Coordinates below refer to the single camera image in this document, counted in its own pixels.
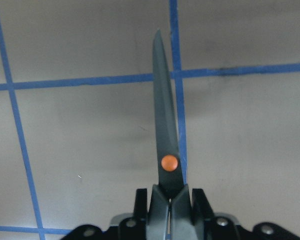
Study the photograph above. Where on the grey orange scissors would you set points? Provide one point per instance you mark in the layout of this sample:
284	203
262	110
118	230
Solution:
170	210

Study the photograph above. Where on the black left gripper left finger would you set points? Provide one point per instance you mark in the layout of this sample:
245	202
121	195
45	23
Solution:
129	228

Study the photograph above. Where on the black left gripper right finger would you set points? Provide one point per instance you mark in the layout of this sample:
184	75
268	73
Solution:
210	226

